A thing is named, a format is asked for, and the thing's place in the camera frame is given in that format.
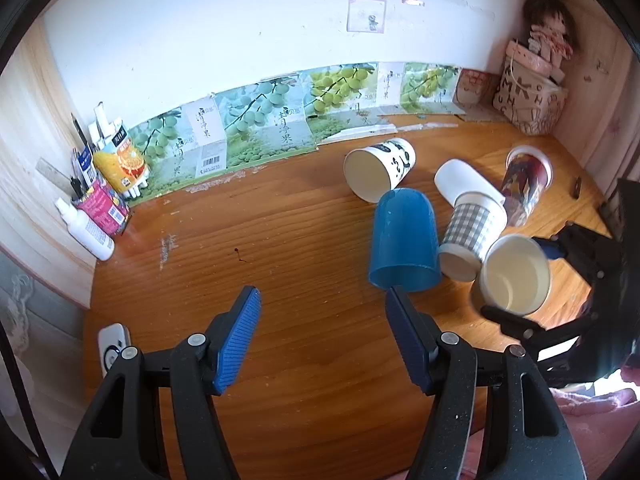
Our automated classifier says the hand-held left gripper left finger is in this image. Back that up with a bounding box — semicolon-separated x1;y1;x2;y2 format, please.
59;285;263;480

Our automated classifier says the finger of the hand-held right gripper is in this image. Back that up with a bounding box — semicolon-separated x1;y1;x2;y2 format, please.
532;222;626;291
480;304;602;387

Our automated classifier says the grey printed cloth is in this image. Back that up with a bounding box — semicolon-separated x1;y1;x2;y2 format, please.
0;250;93;461

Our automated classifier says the pink gift box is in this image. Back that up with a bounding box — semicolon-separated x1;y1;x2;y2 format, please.
505;40;553;73

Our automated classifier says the pink checked cup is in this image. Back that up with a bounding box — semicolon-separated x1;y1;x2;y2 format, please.
456;69;488;107

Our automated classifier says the white cup with black print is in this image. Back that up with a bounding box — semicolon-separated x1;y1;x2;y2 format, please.
343;137;417;204

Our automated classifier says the grey checked paper cup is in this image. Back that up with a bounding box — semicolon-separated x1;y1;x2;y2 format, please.
438;192;508;281

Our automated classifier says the blue plastic cup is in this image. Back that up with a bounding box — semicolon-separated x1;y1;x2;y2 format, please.
368;188;443;292

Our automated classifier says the white tube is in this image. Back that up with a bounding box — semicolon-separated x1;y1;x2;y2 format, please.
94;102;113;153

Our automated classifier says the small white device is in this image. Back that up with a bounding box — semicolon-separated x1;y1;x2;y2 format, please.
97;323;132;378

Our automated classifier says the pink cloth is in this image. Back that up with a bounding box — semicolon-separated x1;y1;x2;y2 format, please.
550;375;640;480

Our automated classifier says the colourful cartoon printed cup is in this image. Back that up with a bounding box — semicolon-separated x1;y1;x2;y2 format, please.
501;145;554;228

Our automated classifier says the black pencil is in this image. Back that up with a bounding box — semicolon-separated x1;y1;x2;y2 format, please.
71;112;93;161

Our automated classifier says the pink pen holder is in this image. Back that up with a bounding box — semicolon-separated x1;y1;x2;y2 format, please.
71;172;132;237

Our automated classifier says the grape printed cardboard panel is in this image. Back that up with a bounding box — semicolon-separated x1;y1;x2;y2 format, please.
377;61;467;117
125;102;230;206
299;62;396;145
215;74;319;171

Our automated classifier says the plain white paper cup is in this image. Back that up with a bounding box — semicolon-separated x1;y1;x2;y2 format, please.
479;234;552;317

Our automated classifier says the dark-haired doll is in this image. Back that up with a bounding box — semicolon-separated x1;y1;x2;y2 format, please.
522;0;576;83

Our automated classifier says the letter printed bag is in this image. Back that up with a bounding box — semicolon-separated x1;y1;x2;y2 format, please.
492;65;569;136

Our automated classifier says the pink wall sticker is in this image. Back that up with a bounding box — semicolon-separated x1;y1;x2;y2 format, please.
347;0;387;34

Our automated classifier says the white squeeze bottle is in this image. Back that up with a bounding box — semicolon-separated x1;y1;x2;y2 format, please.
55;198;116;262

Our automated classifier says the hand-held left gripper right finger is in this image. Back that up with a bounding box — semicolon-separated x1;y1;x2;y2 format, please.
385;285;588;480

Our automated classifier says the metal ruler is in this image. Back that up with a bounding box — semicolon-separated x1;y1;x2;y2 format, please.
37;158;77;200

